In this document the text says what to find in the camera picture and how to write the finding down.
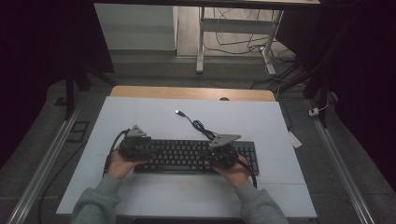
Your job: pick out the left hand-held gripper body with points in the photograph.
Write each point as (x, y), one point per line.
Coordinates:
(134, 149)

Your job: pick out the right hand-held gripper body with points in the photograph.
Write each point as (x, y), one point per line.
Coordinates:
(225, 157)

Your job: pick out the black keyboard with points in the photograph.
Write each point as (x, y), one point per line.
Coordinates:
(183, 157)

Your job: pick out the person's right hand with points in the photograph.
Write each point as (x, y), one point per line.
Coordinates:
(235, 175)

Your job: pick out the person's left hand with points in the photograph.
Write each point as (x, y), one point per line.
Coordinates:
(123, 168)

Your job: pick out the white board mat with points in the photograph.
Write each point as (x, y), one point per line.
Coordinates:
(155, 115)

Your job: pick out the white paper tag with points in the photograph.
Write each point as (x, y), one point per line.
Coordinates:
(294, 139)

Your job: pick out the black tripod stand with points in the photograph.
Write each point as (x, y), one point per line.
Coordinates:
(320, 87)
(70, 90)

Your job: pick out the small white adapter box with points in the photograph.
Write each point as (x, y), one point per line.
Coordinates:
(313, 112)

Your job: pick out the white cabinet panel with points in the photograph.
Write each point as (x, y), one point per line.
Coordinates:
(135, 28)

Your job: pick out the black floor frame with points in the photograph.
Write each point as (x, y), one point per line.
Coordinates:
(77, 131)

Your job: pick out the aluminium floor rail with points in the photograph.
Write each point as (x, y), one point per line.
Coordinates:
(339, 171)
(43, 168)

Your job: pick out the white desk frame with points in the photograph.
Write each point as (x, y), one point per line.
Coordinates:
(232, 25)

